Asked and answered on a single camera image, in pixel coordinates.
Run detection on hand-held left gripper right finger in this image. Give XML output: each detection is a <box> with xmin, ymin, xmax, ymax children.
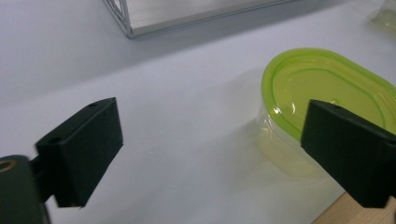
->
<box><xmin>300</xmin><ymin>99</ymin><xmax>396</xmax><ymax>209</ymax></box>

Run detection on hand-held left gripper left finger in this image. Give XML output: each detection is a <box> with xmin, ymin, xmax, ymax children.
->
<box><xmin>31</xmin><ymin>97</ymin><xmax>124</xmax><ymax>209</ymax></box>

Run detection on rectangular green plastic container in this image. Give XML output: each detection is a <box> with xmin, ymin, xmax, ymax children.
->
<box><xmin>255</xmin><ymin>47</ymin><xmax>396</xmax><ymax>181</ymax></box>

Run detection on round green plastic container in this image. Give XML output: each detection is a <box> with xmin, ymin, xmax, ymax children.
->
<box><xmin>370</xmin><ymin>0</ymin><xmax>396</xmax><ymax>32</ymax></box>

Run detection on white wire shelf rack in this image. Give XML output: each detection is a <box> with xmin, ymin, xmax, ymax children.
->
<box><xmin>102</xmin><ymin>0</ymin><xmax>300</xmax><ymax>40</ymax></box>

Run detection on wooden table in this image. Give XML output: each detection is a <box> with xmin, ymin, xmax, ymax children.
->
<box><xmin>311</xmin><ymin>191</ymin><xmax>396</xmax><ymax>224</ymax></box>

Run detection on pale blue table board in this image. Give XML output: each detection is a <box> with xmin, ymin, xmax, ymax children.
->
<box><xmin>0</xmin><ymin>0</ymin><xmax>396</xmax><ymax>224</ymax></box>

